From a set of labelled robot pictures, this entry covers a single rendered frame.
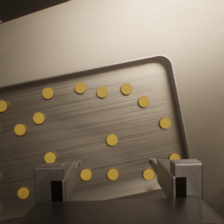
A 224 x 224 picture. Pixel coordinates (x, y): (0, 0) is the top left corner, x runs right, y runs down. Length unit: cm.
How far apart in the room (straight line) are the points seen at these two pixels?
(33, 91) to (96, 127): 7
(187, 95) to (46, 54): 14
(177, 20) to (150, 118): 10
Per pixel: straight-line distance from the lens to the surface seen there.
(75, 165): 16
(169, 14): 30
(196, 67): 29
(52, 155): 28
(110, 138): 27
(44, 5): 40
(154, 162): 16
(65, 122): 28
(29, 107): 29
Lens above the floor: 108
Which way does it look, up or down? 88 degrees down
